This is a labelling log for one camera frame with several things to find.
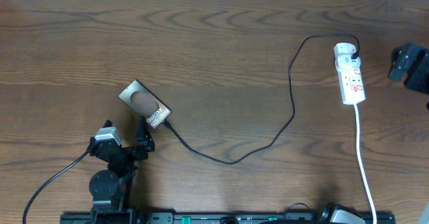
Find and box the white power strip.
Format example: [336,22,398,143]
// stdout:
[335,54,365,105]

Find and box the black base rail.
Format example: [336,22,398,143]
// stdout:
[59,211,396,224]

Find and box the white power strip cord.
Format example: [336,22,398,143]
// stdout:
[353,103,378,224]

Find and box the white USB charger adapter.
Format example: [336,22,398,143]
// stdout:
[334,42,357,58]

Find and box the bronze Galaxy smartphone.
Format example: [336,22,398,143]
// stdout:
[119,80,172,129]

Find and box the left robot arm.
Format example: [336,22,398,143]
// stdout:
[87,117,155,223]

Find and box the black USB charging cable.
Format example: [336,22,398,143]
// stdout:
[162,33,361,166]

